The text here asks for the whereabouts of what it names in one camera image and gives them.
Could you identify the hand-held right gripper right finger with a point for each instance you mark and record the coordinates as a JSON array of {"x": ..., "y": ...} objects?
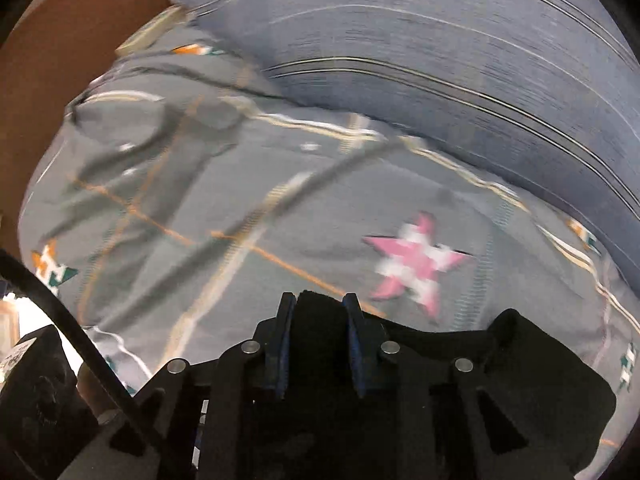
[{"x": 354, "y": 347}]

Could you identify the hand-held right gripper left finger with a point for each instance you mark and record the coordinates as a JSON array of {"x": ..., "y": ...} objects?
[{"x": 284, "y": 345}]

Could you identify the black pants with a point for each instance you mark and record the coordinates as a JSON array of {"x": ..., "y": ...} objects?
[{"x": 550, "y": 385}]

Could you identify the grey star-printed bedsheet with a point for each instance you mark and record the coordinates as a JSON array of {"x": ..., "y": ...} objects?
[{"x": 300, "y": 200}]

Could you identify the blue striped quilt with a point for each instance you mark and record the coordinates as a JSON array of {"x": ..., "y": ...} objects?
[{"x": 425, "y": 50}]

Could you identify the brown wooden headboard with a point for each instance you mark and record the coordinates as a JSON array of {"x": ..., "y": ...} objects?
[{"x": 65, "y": 45}]

